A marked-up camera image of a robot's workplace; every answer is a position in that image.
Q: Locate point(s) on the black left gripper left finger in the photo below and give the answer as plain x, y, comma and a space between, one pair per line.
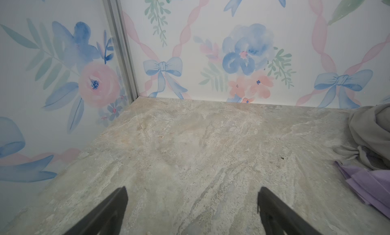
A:
106, 218

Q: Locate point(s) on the grey cloth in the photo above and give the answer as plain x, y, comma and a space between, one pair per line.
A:
370, 130

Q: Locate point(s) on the lavender purple cloth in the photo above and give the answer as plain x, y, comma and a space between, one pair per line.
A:
372, 187

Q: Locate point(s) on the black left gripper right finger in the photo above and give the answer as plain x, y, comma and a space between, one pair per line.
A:
278, 218

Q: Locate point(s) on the aluminium corner post left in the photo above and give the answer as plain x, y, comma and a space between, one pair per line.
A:
117, 27

